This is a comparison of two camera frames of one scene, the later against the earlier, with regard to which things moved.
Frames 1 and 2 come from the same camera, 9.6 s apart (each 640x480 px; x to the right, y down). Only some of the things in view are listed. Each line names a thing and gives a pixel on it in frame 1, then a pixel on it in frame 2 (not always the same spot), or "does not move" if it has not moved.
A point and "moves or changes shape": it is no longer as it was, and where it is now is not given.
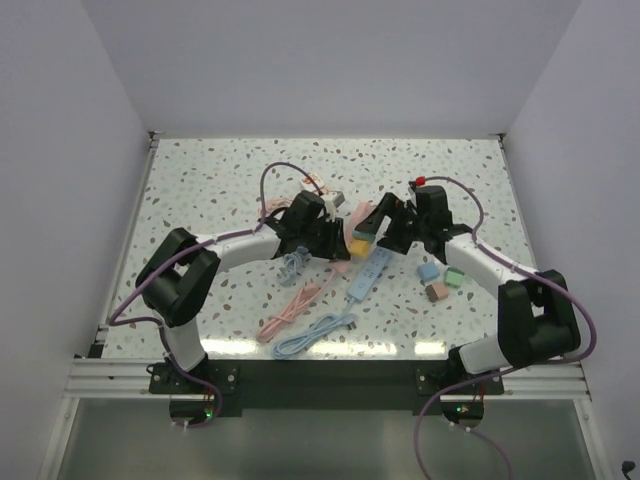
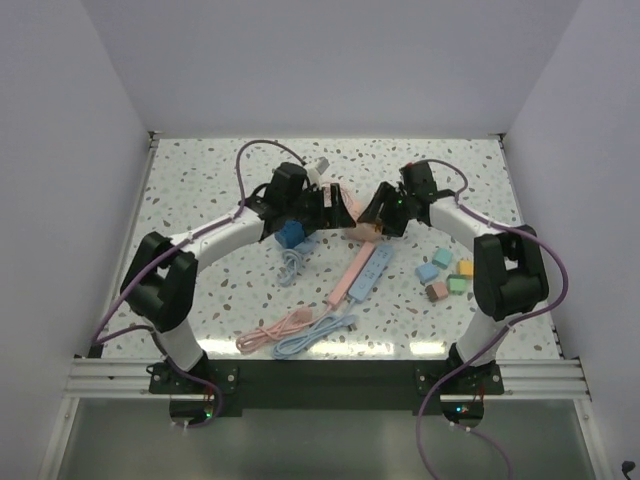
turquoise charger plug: (363, 235) moves or changes shape
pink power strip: (354, 212) -> (352, 275)
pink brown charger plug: (436, 291) does not move
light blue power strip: (369, 273) does not move
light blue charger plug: (428, 271) does not move
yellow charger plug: (359, 248) moves or changes shape
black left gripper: (335, 243) -> (320, 220)
